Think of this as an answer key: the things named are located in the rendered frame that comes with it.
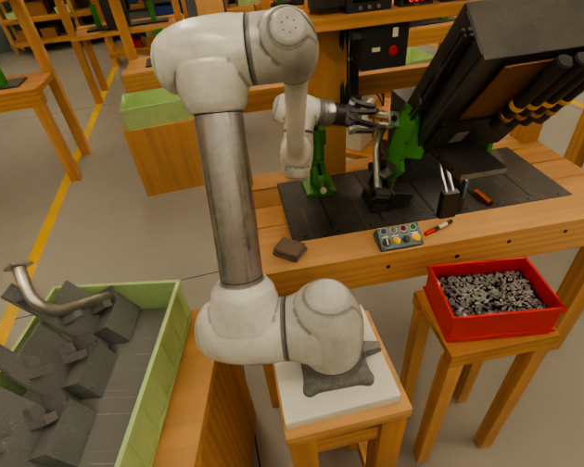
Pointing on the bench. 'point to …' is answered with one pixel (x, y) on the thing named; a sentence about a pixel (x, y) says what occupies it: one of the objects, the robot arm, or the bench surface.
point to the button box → (397, 236)
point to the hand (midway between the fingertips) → (385, 119)
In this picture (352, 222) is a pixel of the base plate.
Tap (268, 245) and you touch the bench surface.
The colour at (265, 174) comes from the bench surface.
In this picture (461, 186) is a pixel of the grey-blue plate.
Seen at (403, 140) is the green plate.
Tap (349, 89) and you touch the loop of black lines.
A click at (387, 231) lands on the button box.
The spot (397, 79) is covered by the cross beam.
